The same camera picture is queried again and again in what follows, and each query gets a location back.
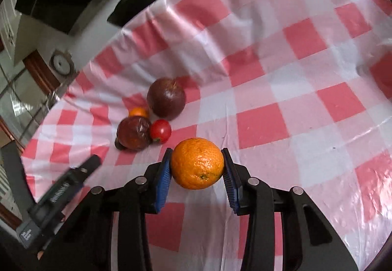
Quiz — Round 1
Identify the round white dial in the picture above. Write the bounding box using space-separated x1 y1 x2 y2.
49 50 75 76

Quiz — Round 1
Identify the red white checkered tablecloth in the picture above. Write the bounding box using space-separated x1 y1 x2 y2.
20 0 392 271

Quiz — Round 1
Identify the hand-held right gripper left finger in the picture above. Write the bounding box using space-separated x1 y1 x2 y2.
40 148 174 271

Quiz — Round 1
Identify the wooden door frame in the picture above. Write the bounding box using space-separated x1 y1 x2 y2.
23 51 60 97

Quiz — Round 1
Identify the dark red apple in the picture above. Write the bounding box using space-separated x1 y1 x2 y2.
147 78 186 120

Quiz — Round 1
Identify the small orange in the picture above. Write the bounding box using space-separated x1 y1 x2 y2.
129 106 149 119

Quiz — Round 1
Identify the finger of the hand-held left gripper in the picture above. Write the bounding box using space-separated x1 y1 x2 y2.
29 154 102 219

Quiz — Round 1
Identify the red tomato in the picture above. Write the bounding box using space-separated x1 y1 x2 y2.
150 119 172 143

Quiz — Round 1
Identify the large orange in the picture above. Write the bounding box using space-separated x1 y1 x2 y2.
170 138 225 190

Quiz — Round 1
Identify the plastic-wrapped red apple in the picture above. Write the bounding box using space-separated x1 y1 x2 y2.
117 116 153 151

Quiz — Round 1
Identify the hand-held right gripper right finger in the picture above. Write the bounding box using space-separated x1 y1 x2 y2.
221 148 359 271

